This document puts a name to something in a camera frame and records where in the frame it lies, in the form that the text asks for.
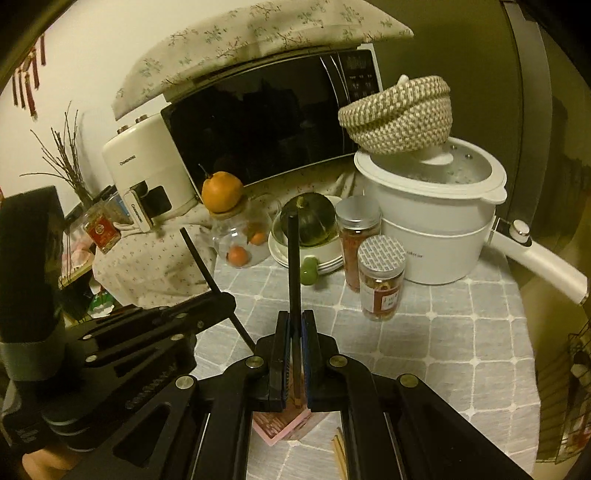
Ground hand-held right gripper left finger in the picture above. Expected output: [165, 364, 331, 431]
[60, 310, 293, 480]

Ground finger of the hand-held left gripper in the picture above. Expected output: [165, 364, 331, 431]
[65, 292, 237, 358]
[69, 329, 200, 393]

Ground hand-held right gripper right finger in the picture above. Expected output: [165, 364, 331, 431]
[300, 310, 532, 480]

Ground pink utensil holder box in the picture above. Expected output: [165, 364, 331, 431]
[252, 369, 311, 446]

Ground black chopstick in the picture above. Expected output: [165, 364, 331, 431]
[286, 215, 301, 324]
[179, 227, 256, 354]

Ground floral tablecloth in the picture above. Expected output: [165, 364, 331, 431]
[92, 171, 356, 310]

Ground green white package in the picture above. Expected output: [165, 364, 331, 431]
[90, 293, 115, 318]

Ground wooden chopstick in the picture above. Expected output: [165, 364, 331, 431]
[336, 427, 352, 480]
[331, 431, 348, 480]

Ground red label glass jar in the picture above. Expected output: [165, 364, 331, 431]
[82, 202, 123, 254]

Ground patterned lid spice jar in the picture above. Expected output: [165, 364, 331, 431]
[358, 235, 407, 322]

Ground dried branches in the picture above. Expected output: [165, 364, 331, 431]
[19, 102, 100, 208]

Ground grey checked tablecloth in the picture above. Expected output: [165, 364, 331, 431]
[194, 251, 541, 480]

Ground large orange fruit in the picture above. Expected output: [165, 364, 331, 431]
[202, 171, 244, 214]

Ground green pumpkin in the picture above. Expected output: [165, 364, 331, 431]
[280, 195, 335, 246]

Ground silver lid spice jar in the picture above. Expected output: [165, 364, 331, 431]
[335, 195, 383, 292]

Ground white air fryer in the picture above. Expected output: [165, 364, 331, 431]
[102, 114, 200, 233]

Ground white electric pot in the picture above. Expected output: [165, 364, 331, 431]
[355, 137, 589, 306]

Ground red hanging decoration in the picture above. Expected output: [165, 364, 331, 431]
[11, 34, 47, 121]

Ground black glass microwave oven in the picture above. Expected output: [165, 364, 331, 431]
[159, 44, 384, 188]

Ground floral cover cloth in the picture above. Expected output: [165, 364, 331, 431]
[112, 0, 414, 121]

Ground grey refrigerator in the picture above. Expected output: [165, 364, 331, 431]
[365, 0, 591, 296]

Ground woven rope basket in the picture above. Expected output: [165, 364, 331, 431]
[338, 74, 453, 155]

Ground black wire rack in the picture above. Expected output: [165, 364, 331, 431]
[538, 323, 591, 464]

